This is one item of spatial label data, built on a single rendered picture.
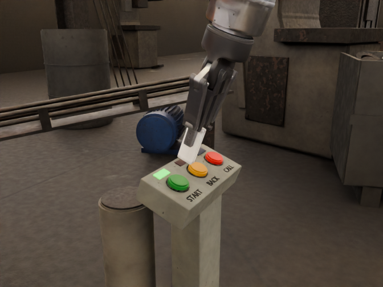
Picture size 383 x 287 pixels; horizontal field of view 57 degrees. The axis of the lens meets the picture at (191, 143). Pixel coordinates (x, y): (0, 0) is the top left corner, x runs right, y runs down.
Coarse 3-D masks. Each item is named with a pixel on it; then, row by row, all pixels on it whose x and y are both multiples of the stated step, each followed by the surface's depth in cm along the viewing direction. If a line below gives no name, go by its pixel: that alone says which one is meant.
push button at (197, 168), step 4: (192, 164) 71; (196, 164) 72; (200, 164) 72; (188, 168) 71; (192, 168) 70; (196, 168) 71; (200, 168) 71; (204, 168) 72; (192, 172) 70; (196, 172) 70; (200, 172) 70; (204, 172) 71; (200, 176) 70
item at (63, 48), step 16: (48, 32) 299; (64, 32) 296; (80, 32) 299; (96, 32) 308; (48, 48) 305; (64, 48) 300; (80, 48) 302; (96, 48) 311; (48, 64) 309; (64, 64) 304; (80, 64) 306; (96, 64) 314; (48, 80) 317; (64, 80) 308; (80, 80) 310; (96, 80) 318; (48, 96) 329; (64, 96) 313; (80, 112) 318; (64, 128) 323; (80, 128) 322
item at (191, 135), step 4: (188, 124) 57; (188, 128) 59; (188, 132) 59; (192, 132) 59; (196, 132) 59; (188, 136) 59; (192, 136) 59; (196, 136) 60; (184, 140) 60; (188, 140) 60; (192, 140) 59; (188, 144) 60; (192, 144) 60
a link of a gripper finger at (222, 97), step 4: (236, 72) 60; (236, 76) 60; (232, 80) 60; (228, 84) 60; (228, 88) 60; (224, 92) 60; (220, 96) 60; (224, 96) 60; (220, 100) 60; (220, 104) 61; (216, 108) 61; (216, 112) 61; (216, 116) 62; (212, 120) 61
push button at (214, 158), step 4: (208, 152) 79; (212, 152) 79; (208, 156) 77; (212, 156) 77; (216, 156) 78; (220, 156) 78; (208, 160) 76; (212, 160) 76; (216, 160) 76; (220, 160) 77; (216, 164) 76
